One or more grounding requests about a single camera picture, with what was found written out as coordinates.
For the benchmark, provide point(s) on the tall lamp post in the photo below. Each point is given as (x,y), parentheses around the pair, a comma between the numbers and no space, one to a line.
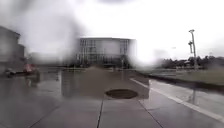
(193,50)

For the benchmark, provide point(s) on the wet grey paved plaza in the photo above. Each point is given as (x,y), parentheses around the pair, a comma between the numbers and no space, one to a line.
(76,110)

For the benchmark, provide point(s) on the row of trees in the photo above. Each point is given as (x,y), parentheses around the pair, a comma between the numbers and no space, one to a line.
(200,62)

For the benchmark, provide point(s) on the dark round manhole cover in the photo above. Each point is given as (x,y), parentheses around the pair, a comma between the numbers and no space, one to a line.
(121,93)

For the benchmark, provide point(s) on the grass area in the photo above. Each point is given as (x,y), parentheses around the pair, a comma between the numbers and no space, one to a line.
(200,76)

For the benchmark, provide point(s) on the grey multi-storey building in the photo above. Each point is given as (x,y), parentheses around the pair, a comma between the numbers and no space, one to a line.
(105,50)

